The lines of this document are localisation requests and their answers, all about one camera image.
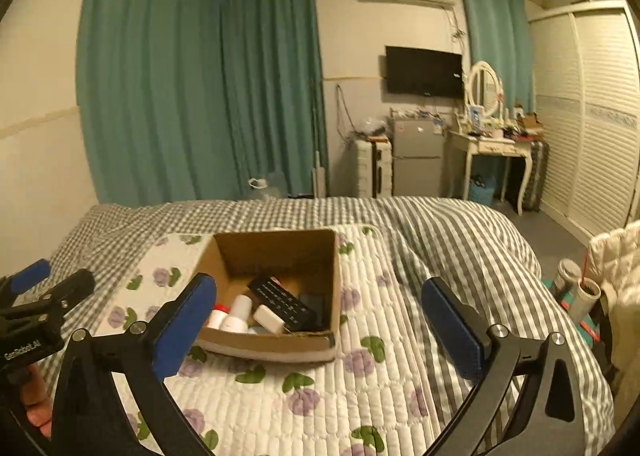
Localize white handheld device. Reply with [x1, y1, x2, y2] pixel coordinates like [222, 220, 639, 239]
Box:
[219, 294, 253, 334]

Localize white power adapter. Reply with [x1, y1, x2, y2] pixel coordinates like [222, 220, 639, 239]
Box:
[253, 304, 285, 335]

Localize grey 65W charger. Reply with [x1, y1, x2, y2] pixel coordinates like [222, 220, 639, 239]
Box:
[299, 294, 324, 332]

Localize person's left hand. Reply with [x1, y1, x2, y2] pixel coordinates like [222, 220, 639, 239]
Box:
[20, 364, 52, 439]

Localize paper cups on floor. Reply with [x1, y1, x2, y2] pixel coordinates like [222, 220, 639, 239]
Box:
[550, 258, 601, 324]

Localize grey checked bedspread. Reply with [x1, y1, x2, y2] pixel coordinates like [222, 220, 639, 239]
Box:
[46, 197, 615, 455]

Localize red capped white bottle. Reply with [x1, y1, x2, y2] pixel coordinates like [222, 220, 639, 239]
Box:
[206, 304, 230, 329]

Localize floral white quilted mat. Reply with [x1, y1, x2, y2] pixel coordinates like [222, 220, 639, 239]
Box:
[98, 224, 442, 455]

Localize cream quilted cushion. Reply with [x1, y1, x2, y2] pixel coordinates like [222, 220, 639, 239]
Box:
[587, 221, 640, 372]

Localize brown cardboard box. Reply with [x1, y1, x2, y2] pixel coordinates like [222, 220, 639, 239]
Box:
[195, 228, 342, 364]

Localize black remote control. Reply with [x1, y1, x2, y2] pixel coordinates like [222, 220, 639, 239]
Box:
[248, 276, 309, 332]

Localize blue basket under table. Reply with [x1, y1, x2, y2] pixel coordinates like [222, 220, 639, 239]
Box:
[469, 174, 496, 207]

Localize clear water jug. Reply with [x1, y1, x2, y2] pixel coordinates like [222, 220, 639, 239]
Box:
[248, 171, 288, 200]

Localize large green curtain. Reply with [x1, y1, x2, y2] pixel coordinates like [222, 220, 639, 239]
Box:
[76, 0, 326, 207]

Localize white dressing table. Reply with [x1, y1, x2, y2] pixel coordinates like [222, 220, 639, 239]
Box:
[449, 131, 534, 216]

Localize grey mini fridge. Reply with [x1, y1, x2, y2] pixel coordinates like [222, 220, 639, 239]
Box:
[390, 118, 445, 197]

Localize oval white vanity mirror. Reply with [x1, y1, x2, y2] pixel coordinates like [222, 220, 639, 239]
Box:
[464, 60, 504, 119]

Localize white louvered wardrobe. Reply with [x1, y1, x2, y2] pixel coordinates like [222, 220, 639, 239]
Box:
[529, 0, 639, 240]

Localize green curtain by wardrobe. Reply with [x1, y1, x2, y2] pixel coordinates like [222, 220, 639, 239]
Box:
[462, 0, 534, 110]

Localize black wall television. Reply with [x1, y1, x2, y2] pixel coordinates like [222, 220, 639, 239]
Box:
[385, 46, 464, 100]

